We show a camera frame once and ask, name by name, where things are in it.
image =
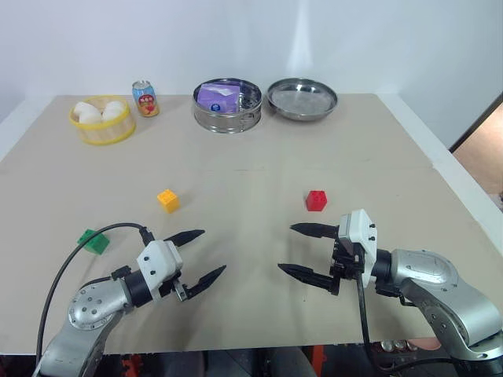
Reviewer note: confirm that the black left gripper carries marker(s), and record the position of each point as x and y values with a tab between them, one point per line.
177	286

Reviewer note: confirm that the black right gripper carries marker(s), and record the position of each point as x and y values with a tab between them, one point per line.
342	262

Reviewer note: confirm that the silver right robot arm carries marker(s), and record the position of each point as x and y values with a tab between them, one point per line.
444	290

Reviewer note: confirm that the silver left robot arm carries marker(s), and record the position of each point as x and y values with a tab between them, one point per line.
84	310

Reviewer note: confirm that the red toy block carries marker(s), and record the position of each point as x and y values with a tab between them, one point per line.
316	200

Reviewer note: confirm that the yellow toy block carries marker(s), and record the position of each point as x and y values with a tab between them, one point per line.
168	200

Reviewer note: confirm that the beige table mat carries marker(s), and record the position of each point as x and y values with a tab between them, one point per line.
236	169

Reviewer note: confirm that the green toy block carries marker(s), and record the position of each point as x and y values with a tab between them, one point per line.
93	242

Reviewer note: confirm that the stainless steel steamer pot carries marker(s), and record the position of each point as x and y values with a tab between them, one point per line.
228	114

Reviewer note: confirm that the stainless steel plate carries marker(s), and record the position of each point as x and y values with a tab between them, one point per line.
302	100

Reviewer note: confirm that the yellow bamboo steamer basket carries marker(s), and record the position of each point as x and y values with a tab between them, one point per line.
104	127

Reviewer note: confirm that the purple snack bag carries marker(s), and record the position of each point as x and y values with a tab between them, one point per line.
218	98

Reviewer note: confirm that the blue fruit drink can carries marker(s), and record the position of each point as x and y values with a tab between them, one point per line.
145	99

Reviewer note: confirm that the white steamed bun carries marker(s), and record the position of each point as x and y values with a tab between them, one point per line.
89	116
81	107
112	112

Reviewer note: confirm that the brown wooden door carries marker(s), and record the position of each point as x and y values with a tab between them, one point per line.
481	133

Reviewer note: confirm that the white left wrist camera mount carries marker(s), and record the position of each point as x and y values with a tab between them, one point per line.
159	257

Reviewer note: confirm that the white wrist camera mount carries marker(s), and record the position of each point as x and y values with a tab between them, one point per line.
363	243
159	257

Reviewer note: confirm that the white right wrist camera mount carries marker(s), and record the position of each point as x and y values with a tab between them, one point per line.
363	243

